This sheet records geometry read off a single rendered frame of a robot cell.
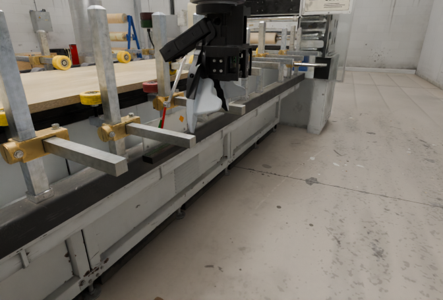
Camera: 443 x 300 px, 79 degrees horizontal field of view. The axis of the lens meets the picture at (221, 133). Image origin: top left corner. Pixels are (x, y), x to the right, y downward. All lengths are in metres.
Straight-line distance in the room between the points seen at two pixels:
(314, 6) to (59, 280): 2.94
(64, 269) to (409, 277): 1.55
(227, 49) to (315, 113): 2.83
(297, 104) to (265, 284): 2.36
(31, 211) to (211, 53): 0.58
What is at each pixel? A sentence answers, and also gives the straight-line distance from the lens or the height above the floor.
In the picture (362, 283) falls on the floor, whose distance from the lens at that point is 1.58.
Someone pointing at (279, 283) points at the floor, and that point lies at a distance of 1.46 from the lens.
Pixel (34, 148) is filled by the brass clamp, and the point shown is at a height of 0.84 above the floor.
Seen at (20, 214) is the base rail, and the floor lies 0.70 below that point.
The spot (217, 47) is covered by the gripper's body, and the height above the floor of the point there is 1.08.
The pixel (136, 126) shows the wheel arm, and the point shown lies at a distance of 0.88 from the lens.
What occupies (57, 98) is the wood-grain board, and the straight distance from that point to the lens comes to 1.01.
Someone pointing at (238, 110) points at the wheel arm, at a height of 0.85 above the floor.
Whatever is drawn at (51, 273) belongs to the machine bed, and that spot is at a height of 0.25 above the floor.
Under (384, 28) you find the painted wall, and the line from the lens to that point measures 9.50.
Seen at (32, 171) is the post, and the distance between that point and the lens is 0.79.
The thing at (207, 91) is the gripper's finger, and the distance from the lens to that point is 0.44.
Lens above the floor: 1.10
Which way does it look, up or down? 21 degrees down
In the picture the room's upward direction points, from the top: straight up
